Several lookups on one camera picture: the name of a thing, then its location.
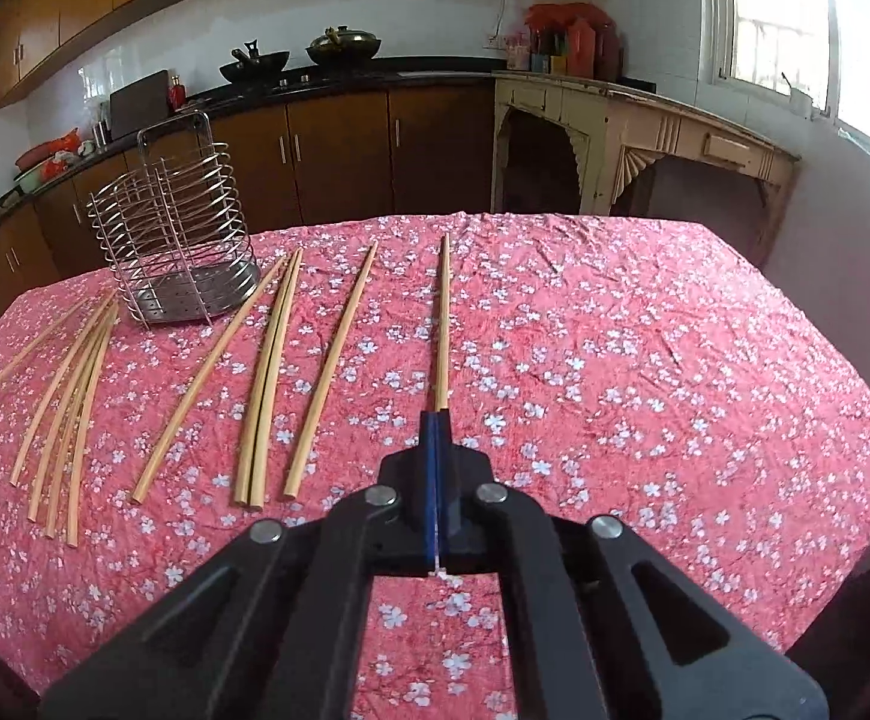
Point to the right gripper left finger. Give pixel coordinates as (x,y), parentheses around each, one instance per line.
(272,625)

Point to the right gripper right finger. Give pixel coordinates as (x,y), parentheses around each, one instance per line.
(599,624)

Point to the bunch chopstick one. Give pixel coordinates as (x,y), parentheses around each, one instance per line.
(61,371)

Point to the paired chopstick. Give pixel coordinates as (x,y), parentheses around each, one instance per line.
(260,468)
(244,472)

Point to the bunch chopstick four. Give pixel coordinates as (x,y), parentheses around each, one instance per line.
(72,519)

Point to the wire utensil holder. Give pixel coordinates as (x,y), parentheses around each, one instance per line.
(172,228)

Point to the bunch chopstick two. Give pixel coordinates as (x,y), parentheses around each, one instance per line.
(60,425)

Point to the green bowl with red bag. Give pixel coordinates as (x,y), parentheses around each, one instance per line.
(47,160)

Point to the pink floral tablecloth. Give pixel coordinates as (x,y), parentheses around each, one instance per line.
(635,368)

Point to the dark cutting board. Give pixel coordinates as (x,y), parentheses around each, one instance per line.
(140,104)

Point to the brown lower cabinets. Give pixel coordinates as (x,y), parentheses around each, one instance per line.
(422,147)

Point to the black wok left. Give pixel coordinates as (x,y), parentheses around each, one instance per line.
(251,68)

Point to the cream wooden side table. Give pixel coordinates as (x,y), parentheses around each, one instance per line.
(617,132)

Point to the lidded wok right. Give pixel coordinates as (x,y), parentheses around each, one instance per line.
(343,47)

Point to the red bags and bottles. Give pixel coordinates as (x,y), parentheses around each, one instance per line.
(578,40)

